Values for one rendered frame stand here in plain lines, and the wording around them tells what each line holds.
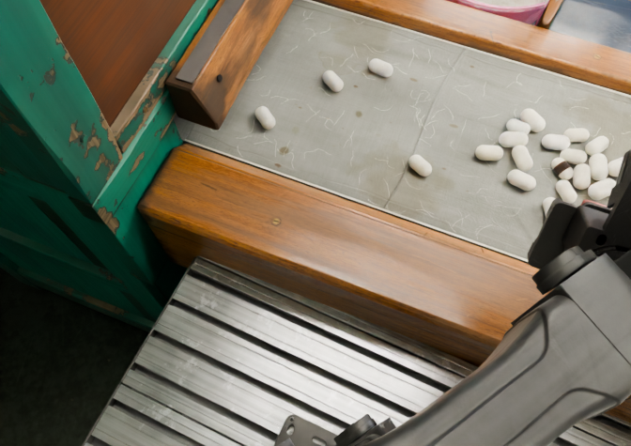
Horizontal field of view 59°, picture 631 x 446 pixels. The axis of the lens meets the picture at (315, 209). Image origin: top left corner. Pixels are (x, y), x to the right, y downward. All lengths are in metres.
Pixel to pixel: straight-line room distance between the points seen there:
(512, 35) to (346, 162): 0.31
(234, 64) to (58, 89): 0.26
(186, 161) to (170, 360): 0.24
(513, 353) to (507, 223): 0.42
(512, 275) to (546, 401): 0.37
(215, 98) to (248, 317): 0.27
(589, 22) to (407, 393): 0.69
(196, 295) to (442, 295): 0.31
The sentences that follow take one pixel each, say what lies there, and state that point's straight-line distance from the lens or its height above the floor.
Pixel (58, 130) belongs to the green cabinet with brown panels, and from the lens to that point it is 0.54.
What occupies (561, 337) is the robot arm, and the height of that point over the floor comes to 1.07.
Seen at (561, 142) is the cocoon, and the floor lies 0.76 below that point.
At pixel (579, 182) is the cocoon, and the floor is 0.76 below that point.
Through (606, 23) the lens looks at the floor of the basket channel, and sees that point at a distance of 1.09.
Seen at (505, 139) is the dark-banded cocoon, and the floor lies 0.76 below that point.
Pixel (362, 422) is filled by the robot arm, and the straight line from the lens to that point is 0.56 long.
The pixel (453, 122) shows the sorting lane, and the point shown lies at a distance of 0.79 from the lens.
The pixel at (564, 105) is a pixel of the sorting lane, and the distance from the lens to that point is 0.86.
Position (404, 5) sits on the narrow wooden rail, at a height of 0.76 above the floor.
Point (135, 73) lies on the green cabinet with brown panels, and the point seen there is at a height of 0.89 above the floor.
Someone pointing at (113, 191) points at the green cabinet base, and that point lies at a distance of 0.65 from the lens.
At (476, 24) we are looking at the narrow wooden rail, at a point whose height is 0.76.
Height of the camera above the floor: 1.36
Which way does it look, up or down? 64 degrees down
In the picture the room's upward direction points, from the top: 1 degrees clockwise
